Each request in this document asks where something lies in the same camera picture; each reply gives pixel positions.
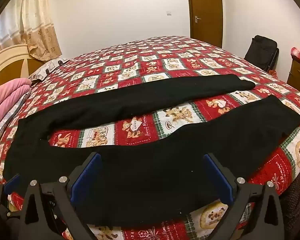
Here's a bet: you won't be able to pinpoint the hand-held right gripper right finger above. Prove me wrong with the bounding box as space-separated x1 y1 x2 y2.
204 153 284 240

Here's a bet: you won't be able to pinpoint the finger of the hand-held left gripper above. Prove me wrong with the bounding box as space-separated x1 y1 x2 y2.
3 174 22 196

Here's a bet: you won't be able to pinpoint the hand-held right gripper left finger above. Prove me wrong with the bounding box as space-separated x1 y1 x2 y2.
21 152 102 240

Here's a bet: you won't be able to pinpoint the black pants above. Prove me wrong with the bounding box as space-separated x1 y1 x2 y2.
2 74 300 227

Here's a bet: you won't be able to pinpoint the grey patterned pillow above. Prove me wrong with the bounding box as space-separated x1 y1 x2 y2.
29 57 68 82
0 90 32 148

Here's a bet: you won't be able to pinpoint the pink folded quilt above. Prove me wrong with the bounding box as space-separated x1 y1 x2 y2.
0 77 32 137

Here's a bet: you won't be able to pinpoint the cream wooden headboard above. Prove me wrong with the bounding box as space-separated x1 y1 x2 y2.
0 44 44 87

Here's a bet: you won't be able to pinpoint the red checked printed blanket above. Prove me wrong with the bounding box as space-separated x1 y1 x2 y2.
0 35 300 240

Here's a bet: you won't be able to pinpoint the brown wooden cabinet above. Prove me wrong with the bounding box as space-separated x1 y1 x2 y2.
287 55 300 94

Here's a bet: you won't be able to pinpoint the black suitcase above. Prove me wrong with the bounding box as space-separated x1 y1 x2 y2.
244 35 280 72

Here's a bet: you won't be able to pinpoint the beige patterned curtain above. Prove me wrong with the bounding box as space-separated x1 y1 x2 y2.
0 0 63 62

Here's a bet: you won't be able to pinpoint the brown wooden door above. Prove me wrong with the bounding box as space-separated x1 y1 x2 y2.
186 0 224 48

